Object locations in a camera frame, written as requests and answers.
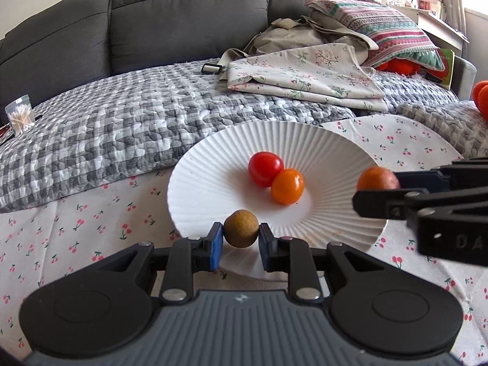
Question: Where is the green and red book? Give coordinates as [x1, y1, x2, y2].
[422, 48, 457, 91]

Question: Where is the red cherry tomato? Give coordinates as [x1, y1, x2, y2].
[248, 151, 285, 188]

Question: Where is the striped patterned pillow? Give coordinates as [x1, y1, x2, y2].
[305, 0, 445, 71]

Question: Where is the folded floral cloth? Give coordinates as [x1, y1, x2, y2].
[219, 44, 388, 111]

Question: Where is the orange cherry tomato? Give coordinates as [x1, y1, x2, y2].
[357, 167, 401, 192]
[271, 169, 305, 205]

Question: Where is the grey checked quilt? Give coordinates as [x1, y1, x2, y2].
[0, 60, 488, 214]

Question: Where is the dark grey sofa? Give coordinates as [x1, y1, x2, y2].
[0, 0, 477, 103]

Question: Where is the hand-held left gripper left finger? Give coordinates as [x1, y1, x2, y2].
[91, 223, 225, 305]

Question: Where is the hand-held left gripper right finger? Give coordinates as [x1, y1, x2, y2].
[258, 224, 386, 304]

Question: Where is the white ribbed plate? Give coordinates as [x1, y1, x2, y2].
[167, 122, 390, 254]

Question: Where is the beige canvas bag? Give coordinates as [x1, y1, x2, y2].
[244, 8, 380, 61]

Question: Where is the orange plush toy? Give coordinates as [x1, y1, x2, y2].
[375, 59, 422, 77]

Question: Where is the white bookshelf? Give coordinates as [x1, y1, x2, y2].
[388, 0, 471, 56]

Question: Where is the orange fuzzy object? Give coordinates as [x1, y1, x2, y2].
[471, 80, 488, 121]

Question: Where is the clear cotton swab box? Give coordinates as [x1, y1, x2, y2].
[5, 94, 36, 137]

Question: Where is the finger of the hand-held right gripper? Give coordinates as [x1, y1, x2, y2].
[394, 156, 488, 195]
[352, 188, 431, 222]

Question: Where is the cherry print tablecloth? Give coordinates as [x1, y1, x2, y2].
[0, 115, 488, 366]

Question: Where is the brown longan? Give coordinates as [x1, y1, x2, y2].
[223, 210, 259, 248]

